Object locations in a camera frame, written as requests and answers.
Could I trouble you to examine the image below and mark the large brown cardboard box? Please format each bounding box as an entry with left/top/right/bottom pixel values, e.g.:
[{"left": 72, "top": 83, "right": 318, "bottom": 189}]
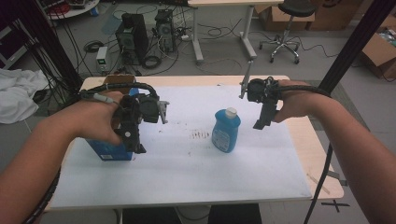
[{"left": 306, "top": 0, "right": 363, "bottom": 32}]

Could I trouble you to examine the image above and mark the small black cable coil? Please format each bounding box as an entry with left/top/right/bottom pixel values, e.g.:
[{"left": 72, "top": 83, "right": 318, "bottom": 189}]
[{"left": 83, "top": 40, "right": 105, "bottom": 53}]

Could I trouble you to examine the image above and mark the blue bottle with white cap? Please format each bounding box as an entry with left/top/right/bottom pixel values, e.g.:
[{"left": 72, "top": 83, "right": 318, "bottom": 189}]
[{"left": 211, "top": 106, "right": 242, "bottom": 154}]

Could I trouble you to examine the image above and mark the white power supply unit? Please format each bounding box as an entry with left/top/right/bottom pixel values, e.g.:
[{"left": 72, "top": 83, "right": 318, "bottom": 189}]
[{"left": 95, "top": 46, "right": 109, "bottom": 74}]

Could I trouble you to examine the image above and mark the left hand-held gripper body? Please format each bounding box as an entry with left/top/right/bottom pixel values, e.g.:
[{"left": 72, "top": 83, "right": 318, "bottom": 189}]
[{"left": 113, "top": 92, "right": 171, "bottom": 132}]

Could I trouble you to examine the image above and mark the dark rack with grey frame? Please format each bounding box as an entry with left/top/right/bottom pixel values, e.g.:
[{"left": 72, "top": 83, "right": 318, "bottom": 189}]
[{"left": 0, "top": 18, "right": 32, "bottom": 69}]

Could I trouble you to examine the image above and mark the black post with cable bundle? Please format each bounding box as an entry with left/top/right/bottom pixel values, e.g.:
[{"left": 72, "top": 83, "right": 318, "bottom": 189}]
[{"left": 13, "top": 0, "right": 83, "bottom": 94}]

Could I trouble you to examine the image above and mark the large black computer tower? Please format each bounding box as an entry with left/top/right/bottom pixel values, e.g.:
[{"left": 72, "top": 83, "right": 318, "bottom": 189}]
[{"left": 115, "top": 12, "right": 149, "bottom": 66}]

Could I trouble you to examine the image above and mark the small black computer tower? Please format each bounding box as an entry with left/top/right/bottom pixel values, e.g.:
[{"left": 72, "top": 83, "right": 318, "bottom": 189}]
[{"left": 154, "top": 8, "right": 176, "bottom": 53}]

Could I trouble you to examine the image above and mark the white-legged desk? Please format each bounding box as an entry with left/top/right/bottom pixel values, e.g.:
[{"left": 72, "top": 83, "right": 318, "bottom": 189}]
[{"left": 187, "top": 0, "right": 285, "bottom": 64}]

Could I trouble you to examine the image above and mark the grey cable plug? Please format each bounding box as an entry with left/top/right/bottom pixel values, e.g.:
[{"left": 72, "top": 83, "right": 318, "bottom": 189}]
[{"left": 92, "top": 92, "right": 116, "bottom": 105}]

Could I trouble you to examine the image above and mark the black swivel stool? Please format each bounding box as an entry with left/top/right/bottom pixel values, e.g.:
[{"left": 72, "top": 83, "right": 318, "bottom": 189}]
[{"left": 259, "top": 0, "right": 317, "bottom": 64}]

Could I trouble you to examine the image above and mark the open brown cardboard box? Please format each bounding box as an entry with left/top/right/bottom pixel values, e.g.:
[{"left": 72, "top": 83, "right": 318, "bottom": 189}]
[{"left": 361, "top": 15, "right": 396, "bottom": 78}]

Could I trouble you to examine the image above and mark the black aluminium post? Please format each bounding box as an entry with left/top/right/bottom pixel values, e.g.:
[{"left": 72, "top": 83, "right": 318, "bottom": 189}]
[{"left": 317, "top": 0, "right": 396, "bottom": 97}]

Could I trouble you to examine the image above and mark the grey floor mat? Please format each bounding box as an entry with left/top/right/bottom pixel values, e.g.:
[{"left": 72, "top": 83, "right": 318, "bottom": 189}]
[{"left": 306, "top": 79, "right": 372, "bottom": 133}]

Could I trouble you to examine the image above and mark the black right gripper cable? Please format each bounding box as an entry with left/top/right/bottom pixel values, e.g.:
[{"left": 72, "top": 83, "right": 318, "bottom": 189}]
[{"left": 270, "top": 81, "right": 334, "bottom": 224}]

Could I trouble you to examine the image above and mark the blue cardboard box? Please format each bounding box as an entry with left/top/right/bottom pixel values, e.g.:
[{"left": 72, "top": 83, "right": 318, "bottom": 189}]
[{"left": 86, "top": 74, "right": 139, "bottom": 161}]

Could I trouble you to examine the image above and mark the person's right hand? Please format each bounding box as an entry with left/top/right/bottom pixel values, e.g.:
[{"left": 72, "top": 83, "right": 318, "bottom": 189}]
[{"left": 273, "top": 79, "right": 316, "bottom": 124}]

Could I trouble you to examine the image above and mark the white cloth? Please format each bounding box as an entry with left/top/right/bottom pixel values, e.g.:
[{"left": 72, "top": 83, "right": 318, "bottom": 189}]
[{"left": 0, "top": 68, "right": 50, "bottom": 125}]

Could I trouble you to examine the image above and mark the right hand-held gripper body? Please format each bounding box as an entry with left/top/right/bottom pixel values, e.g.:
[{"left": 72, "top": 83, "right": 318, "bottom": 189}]
[{"left": 238, "top": 60, "right": 283, "bottom": 105}]

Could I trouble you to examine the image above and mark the round white table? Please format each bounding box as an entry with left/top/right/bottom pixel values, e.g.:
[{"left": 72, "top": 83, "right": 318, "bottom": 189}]
[{"left": 46, "top": 0, "right": 101, "bottom": 21}]

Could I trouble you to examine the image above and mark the white table mat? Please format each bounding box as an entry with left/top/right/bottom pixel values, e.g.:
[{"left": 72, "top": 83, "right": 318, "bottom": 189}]
[{"left": 49, "top": 84, "right": 313, "bottom": 209}]

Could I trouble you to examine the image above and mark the black corrugated left gripper cable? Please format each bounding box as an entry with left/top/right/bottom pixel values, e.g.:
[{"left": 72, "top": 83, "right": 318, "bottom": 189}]
[{"left": 22, "top": 81, "right": 160, "bottom": 224}]

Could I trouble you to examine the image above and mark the thick black cable coil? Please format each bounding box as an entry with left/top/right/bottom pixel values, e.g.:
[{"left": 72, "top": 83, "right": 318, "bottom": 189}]
[{"left": 142, "top": 55, "right": 163, "bottom": 70}]

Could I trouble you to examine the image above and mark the person's left hand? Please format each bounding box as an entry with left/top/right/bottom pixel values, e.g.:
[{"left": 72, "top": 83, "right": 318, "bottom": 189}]
[{"left": 69, "top": 91, "right": 125, "bottom": 147}]

